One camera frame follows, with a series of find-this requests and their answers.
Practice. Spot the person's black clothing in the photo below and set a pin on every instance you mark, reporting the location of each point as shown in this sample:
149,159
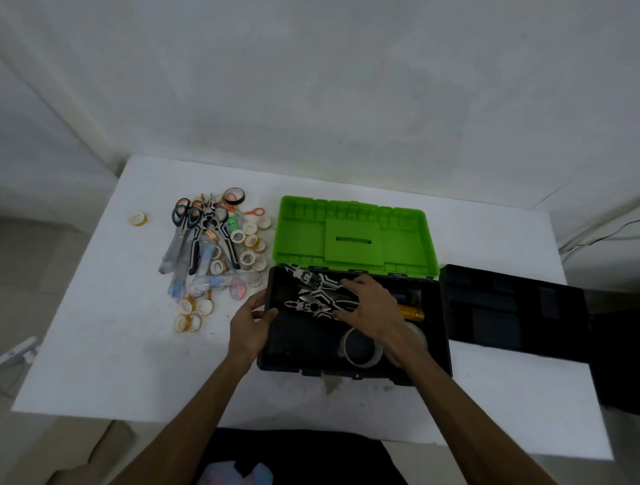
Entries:
310,454

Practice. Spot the person's left hand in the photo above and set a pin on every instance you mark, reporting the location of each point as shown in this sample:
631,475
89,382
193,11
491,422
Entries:
247,330

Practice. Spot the pile of small tape rolls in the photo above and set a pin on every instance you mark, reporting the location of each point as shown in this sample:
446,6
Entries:
187,322

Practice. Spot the white power strip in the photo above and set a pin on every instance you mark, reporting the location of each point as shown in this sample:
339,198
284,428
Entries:
17,352

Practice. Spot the clear packing tape roll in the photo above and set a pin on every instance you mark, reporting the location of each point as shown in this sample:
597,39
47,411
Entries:
419,334

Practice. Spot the black tape roll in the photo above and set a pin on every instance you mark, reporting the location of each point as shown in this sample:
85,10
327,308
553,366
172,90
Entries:
226,199

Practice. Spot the person's left forearm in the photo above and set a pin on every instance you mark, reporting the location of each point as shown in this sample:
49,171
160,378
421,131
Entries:
185,424

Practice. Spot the blue orange scissors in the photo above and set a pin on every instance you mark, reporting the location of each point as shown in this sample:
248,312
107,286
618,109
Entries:
172,250

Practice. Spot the lone small yellow tape roll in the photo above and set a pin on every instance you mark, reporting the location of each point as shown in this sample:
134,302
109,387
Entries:
135,220

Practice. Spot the orange handled scissors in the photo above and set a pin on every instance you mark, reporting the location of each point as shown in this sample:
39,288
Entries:
251,213

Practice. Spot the black toolbox tray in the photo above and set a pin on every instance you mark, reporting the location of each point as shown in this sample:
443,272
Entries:
510,315

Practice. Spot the person's right hand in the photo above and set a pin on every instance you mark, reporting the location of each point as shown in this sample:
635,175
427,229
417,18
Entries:
377,312

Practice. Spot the black toolbox with green lid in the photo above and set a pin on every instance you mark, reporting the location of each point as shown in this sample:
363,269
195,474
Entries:
305,230

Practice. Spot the brown cardboard piece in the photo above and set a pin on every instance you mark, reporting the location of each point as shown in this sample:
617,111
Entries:
110,449

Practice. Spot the white masking tape roll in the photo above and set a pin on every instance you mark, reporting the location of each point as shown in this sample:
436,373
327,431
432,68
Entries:
357,364

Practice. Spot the person's right forearm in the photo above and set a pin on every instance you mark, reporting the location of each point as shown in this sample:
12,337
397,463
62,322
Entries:
465,424

